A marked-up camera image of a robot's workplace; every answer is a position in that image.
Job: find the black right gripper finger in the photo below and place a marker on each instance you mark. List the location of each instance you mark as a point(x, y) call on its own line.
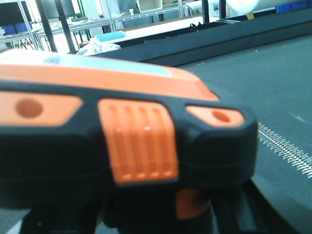
point(250, 209)

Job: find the blue foam pad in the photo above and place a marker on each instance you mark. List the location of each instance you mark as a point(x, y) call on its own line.
point(110, 36)

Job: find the white work table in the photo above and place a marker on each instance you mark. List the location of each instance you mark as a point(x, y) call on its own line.
point(157, 28)

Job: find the crumpled clear plastic bag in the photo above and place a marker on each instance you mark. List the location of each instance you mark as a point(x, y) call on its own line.
point(96, 47)

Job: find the dark conveyor side rail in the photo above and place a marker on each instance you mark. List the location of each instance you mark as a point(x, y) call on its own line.
point(179, 47)

